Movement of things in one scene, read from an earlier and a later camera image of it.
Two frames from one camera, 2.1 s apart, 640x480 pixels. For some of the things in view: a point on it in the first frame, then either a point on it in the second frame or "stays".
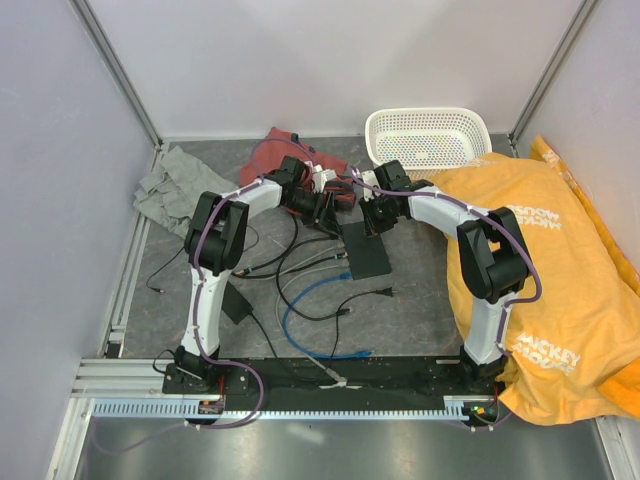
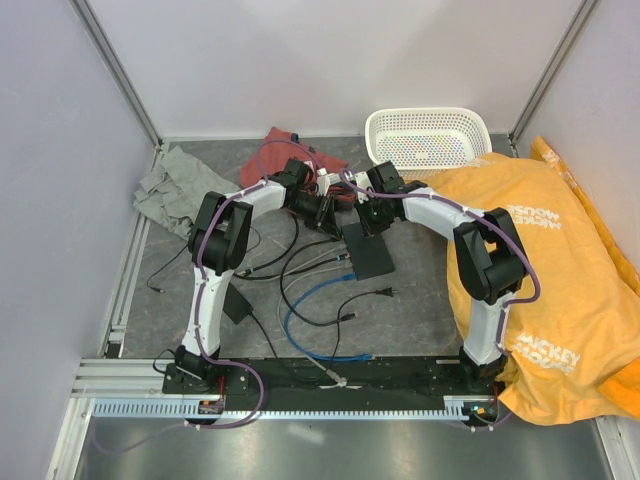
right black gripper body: x=378 y=215 stays
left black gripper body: x=308 y=206 stays
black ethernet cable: x=278 y=287 → x=280 y=285
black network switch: x=367 y=254 stays
